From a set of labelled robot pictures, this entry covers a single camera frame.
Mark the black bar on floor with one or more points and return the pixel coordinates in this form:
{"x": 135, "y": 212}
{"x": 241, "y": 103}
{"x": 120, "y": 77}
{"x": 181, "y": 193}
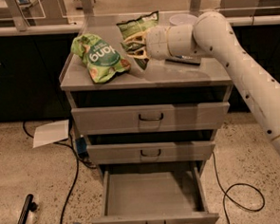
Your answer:
{"x": 29, "y": 206}

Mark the white bowl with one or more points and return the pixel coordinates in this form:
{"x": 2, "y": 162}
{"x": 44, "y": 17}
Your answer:
{"x": 182, "y": 19}

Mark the dark counter cabinets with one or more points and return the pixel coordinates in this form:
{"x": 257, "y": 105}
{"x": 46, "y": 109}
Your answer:
{"x": 30, "y": 67}

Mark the grey drawer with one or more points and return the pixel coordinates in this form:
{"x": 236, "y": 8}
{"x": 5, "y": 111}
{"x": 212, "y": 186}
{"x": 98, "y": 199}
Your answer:
{"x": 150, "y": 152}
{"x": 149, "y": 118}
{"x": 154, "y": 193}

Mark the blue power adapter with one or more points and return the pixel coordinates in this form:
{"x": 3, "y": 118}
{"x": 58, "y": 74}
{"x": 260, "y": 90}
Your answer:
{"x": 81, "y": 148}

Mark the middle grey drawer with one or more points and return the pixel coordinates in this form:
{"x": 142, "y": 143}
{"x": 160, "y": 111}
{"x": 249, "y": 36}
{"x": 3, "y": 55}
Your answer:
{"x": 150, "y": 152}

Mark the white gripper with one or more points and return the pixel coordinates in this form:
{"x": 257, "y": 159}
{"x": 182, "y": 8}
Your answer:
{"x": 157, "y": 42}

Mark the grey metal drawer cabinet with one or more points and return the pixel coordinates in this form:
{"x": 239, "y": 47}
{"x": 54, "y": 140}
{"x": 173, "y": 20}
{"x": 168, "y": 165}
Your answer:
{"x": 161, "y": 82}

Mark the white paper sheet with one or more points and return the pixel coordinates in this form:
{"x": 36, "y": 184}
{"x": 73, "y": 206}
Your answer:
{"x": 50, "y": 133}

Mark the bottom grey drawer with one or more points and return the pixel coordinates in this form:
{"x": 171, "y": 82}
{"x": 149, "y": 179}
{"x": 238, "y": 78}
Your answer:
{"x": 154, "y": 193}

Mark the green jalapeno chip bag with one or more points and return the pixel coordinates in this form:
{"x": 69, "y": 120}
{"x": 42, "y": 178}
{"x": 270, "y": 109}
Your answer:
{"x": 139, "y": 25}

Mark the top grey drawer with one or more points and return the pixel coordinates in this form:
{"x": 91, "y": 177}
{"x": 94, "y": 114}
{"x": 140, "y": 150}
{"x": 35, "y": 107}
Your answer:
{"x": 149, "y": 118}

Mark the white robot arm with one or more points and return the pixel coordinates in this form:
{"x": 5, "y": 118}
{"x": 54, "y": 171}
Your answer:
{"x": 211, "y": 34}

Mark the blue silver snack packet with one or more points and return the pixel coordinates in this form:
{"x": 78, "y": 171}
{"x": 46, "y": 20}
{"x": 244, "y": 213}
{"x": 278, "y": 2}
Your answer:
{"x": 185, "y": 60}

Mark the light green snack bag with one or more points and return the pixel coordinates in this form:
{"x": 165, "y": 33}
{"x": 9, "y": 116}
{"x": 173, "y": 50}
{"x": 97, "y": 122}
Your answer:
{"x": 102, "y": 60}

